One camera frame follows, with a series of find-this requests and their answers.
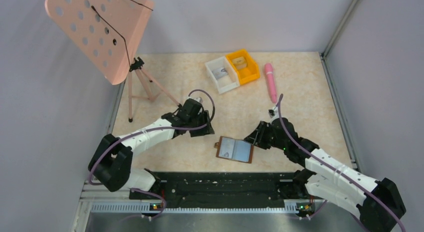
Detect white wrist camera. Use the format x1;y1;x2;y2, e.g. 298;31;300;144
194;97;203;106
268;107;278;119

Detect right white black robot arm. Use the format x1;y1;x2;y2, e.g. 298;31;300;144
244;118;406;231

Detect pink marker pen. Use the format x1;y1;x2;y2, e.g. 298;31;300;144
264;63;278;104

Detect brown leather card holder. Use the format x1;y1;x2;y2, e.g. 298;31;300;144
215;136;254;164

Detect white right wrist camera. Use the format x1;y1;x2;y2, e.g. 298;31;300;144
268;107;278;119

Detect small item in white bin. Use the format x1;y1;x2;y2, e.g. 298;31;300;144
212;67;228;80

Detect tan item in yellow bin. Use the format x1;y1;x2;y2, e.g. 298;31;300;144
231;57;248;70

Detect yellow plastic bin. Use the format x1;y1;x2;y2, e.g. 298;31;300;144
225;49;261;85

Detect pink perforated music stand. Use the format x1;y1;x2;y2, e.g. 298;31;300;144
44;0;181;122

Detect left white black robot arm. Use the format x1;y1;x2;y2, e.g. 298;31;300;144
88;97;214;192

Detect white plastic bin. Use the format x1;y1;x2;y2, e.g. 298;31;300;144
204;56;240;94

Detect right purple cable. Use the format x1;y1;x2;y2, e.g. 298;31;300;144
268;93;407;232

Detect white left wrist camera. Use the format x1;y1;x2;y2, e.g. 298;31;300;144
194;97;203;106

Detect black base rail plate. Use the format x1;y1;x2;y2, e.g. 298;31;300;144
128;171;327;209

